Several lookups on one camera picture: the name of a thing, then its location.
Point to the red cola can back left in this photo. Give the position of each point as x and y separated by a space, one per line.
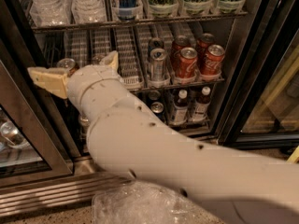
179 42

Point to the bottom wire shelf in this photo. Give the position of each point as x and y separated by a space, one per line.
189 125

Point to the brown bottle white cap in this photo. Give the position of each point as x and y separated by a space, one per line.
180 107
201 104

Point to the red cola can front left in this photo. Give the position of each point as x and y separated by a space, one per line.
186 62

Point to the red cola can back right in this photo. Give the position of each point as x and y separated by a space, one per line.
202 43

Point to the silver green can front left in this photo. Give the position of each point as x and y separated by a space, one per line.
84 123

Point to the silver blue can back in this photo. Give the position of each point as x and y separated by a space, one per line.
155 43

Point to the blue red energy drink can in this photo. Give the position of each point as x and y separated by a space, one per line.
126 9

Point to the steel fridge base grille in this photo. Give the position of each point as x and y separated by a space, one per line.
87 180

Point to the black fridge right door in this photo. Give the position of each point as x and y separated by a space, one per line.
261 60

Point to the middle wire shelf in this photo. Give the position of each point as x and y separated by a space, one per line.
199 82

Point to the gold can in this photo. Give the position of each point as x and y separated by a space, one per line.
69 65
98 58

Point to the pepsi can back right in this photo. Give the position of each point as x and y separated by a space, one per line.
154 96

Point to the clear plastic bin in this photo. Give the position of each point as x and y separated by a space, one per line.
145 203

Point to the gold can far left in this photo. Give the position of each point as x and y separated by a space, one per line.
69 65

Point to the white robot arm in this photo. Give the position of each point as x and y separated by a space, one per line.
126 138

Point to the can behind left glass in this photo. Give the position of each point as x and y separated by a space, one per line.
13 136

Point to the blue pepsi can front right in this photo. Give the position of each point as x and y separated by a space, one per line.
158 110

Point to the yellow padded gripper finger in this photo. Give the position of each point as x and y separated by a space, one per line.
53 80
111 60

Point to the brown bottle white cap right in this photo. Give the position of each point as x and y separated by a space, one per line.
201 104

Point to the brown bottle white cap left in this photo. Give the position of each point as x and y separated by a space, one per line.
180 107

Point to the red cola can front right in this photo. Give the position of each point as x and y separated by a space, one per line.
211 64

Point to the steel fridge left door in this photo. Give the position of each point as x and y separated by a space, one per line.
45 156

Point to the top wire shelf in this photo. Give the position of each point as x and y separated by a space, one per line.
147 21

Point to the wire shelf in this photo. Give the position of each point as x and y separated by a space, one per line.
199 82
189 125
147 21

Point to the clear water bottle right column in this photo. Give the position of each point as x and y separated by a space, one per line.
89 11

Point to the red cola can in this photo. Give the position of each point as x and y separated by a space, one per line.
202 43
186 62
179 42
211 64

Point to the yellow black wheeled stand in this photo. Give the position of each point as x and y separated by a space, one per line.
294 158

